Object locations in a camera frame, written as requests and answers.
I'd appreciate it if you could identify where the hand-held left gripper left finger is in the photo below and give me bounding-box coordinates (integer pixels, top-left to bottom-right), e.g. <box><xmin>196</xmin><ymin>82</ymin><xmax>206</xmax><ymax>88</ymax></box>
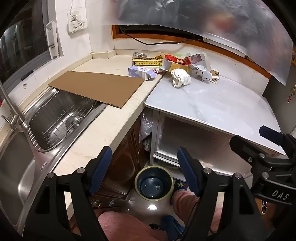
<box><xmin>29</xmin><ymin>146</ymin><xmax>112</xmax><ymax>241</ymax></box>

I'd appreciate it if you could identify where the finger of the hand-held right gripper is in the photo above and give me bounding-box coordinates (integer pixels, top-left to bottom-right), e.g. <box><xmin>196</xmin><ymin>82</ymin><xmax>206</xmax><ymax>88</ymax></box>
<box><xmin>259</xmin><ymin>126</ymin><xmax>296</xmax><ymax>158</ymax></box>
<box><xmin>230</xmin><ymin>134</ymin><xmax>296</xmax><ymax>178</ymax></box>

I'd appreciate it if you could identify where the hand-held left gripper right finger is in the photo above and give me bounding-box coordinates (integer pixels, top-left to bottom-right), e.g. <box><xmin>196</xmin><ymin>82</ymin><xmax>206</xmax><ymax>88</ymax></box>
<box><xmin>177</xmin><ymin>146</ymin><xmax>269</xmax><ymax>241</ymax></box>

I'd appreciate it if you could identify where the blue trash bin beige rim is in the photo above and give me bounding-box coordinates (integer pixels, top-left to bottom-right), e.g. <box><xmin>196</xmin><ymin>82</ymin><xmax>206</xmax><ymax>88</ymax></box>
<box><xmin>135</xmin><ymin>166</ymin><xmax>174</xmax><ymax>201</ymax></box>

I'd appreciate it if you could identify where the foil ball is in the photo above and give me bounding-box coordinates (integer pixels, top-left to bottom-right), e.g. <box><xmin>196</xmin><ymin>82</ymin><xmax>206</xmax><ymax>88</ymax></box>
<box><xmin>132</xmin><ymin>51</ymin><xmax>148</xmax><ymax>60</ymax></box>

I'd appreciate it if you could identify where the brown wooden cabinet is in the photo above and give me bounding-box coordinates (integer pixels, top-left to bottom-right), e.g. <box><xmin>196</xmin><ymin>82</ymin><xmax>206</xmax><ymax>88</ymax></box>
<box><xmin>92</xmin><ymin>116</ymin><xmax>153</xmax><ymax>209</ymax></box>

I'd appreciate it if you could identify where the white cabinet frosted door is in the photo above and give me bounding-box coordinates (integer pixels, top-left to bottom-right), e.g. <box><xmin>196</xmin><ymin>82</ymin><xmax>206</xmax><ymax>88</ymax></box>
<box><xmin>149</xmin><ymin>109</ymin><xmax>287</xmax><ymax>180</ymax></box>

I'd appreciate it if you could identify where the person's right leg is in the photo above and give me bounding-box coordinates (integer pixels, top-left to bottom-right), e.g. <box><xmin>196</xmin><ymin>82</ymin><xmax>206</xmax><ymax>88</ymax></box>
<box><xmin>172</xmin><ymin>189</ymin><xmax>222</xmax><ymax>233</ymax></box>

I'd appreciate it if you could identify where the person's leg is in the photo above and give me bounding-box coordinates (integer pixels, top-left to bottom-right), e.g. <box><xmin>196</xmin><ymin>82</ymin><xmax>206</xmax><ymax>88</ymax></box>
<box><xmin>98</xmin><ymin>210</ymin><xmax>169</xmax><ymax>241</ymax></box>
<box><xmin>172</xmin><ymin>189</ymin><xmax>222</xmax><ymax>233</ymax></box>

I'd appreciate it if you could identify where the small hanging ornament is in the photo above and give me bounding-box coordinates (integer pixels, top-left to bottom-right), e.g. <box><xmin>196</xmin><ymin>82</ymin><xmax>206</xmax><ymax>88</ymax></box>
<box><xmin>286</xmin><ymin>85</ymin><xmax>296</xmax><ymax>103</ymax></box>

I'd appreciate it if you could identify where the blue slipper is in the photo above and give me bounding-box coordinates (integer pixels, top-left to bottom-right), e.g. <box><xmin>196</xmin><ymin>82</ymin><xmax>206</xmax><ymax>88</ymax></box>
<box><xmin>148</xmin><ymin>215</ymin><xmax>186</xmax><ymax>241</ymax></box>

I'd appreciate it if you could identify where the hanging clear plastic bag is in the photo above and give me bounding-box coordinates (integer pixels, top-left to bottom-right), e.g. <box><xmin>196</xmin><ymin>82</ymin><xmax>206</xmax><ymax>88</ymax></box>
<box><xmin>139</xmin><ymin>112</ymin><xmax>153</xmax><ymax>151</ymax></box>

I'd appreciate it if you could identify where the person's left leg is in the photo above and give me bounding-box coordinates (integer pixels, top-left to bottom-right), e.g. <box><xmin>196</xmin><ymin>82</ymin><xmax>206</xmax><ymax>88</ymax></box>
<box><xmin>98</xmin><ymin>210</ymin><xmax>169</xmax><ymax>241</ymax></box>

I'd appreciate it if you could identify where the brown cardboard sheet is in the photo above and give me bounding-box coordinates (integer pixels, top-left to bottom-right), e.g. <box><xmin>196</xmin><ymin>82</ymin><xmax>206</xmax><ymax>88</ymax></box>
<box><xmin>48</xmin><ymin>71</ymin><xmax>145</xmax><ymax>108</ymax></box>

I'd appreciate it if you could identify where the crumpled printed paper packaging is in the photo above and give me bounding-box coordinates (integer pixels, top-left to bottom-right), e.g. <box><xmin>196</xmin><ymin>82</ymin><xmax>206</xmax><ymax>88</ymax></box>
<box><xmin>190</xmin><ymin>65</ymin><xmax>221</xmax><ymax>84</ymax></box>

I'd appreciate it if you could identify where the stainless steel sink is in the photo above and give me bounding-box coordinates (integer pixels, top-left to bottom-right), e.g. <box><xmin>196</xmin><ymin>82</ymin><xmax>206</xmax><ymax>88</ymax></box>
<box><xmin>0</xmin><ymin>88</ymin><xmax>108</xmax><ymax>234</ymax></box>

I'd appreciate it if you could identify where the crumpled white plastic bag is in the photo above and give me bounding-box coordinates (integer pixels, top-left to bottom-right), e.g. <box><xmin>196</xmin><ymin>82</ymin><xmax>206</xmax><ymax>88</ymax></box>
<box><xmin>171</xmin><ymin>68</ymin><xmax>192</xmax><ymax>89</ymax></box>

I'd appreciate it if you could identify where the white red printed carton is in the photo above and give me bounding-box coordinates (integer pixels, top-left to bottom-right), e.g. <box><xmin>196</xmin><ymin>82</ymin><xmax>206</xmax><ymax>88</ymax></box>
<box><xmin>185</xmin><ymin>53</ymin><xmax>207</xmax><ymax>70</ymax></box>

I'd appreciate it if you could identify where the stainless steel faucet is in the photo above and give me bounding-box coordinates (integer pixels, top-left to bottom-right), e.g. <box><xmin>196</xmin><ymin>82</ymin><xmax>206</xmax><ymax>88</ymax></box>
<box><xmin>0</xmin><ymin>81</ymin><xmax>29</xmax><ymax>138</ymax></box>

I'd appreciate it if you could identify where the purple white carton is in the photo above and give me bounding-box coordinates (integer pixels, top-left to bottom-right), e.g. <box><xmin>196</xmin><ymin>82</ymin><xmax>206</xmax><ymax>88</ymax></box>
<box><xmin>128</xmin><ymin>65</ymin><xmax>158</xmax><ymax>81</ymax></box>

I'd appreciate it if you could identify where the white yellow open carton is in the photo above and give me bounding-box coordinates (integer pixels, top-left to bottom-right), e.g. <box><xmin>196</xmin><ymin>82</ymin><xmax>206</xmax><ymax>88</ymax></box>
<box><xmin>161</xmin><ymin>59</ymin><xmax>184</xmax><ymax>72</ymax></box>

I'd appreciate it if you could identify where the red snack bag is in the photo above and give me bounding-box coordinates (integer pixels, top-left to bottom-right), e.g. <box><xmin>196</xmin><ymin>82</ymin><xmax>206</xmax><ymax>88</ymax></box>
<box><xmin>164</xmin><ymin>54</ymin><xmax>192</xmax><ymax>65</ymax></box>

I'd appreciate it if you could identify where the yellow red flat box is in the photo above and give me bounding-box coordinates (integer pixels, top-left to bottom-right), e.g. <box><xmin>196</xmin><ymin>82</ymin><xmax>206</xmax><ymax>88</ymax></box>
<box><xmin>132</xmin><ymin>58</ymin><xmax>162</xmax><ymax>67</ymax></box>

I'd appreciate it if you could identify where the dark glass window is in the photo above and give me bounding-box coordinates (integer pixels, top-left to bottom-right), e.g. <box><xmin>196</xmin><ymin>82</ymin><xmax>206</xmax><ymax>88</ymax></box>
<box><xmin>0</xmin><ymin>0</ymin><xmax>52</xmax><ymax>90</ymax></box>

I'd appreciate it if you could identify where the wooden window frame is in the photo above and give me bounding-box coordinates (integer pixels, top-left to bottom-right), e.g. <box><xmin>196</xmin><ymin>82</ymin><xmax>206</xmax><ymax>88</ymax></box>
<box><xmin>112</xmin><ymin>24</ymin><xmax>272</xmax><ymax>79</ymax></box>

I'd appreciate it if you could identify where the wire dish rack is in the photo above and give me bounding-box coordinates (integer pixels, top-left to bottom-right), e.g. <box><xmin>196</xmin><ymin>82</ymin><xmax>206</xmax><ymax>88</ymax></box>
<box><xmin>28</xmin><ymin>89</ymin><xmax>102</xmax><ymax>153</ymax></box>

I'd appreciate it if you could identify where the black cable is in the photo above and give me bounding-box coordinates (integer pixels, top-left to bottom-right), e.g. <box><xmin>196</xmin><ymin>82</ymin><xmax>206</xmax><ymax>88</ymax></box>
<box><xmin>119</xmin><ymin>25</ymin><xmax>204</xmax><ymax>44</ymax></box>

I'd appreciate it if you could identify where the white wall-hung packet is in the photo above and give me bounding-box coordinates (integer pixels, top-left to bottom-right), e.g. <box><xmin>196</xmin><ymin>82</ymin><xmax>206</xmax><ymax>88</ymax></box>
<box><xmin>46</xmin><ymin>20</ymin><xmax>64</xmax><ymax>61</ymax></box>

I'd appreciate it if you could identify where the white wall socket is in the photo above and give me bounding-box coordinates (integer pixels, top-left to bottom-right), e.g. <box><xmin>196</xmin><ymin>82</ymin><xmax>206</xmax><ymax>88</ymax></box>
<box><xmin>67</xmin><ymin>11</ymin><xmax>88</xmax><ymax>33</ymax></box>

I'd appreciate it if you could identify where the thin white wire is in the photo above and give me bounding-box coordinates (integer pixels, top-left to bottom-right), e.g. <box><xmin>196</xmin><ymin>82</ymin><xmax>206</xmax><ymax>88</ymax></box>
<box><xmin>69</xmin><ymin>0</ymin><xmax>86</xmax><ymax>26</ymax></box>

